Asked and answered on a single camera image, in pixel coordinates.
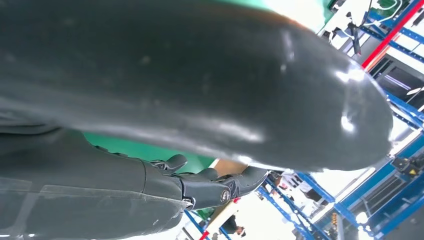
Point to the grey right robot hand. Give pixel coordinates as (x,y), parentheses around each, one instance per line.
(165,73)

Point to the cardboard box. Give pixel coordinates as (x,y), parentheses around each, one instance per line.
(230,167)

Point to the person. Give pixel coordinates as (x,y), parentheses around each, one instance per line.
(232,227)

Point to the blue metal rack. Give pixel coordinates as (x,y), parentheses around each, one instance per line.
(318,188)

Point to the red metal beam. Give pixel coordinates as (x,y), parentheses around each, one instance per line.
(391,34)

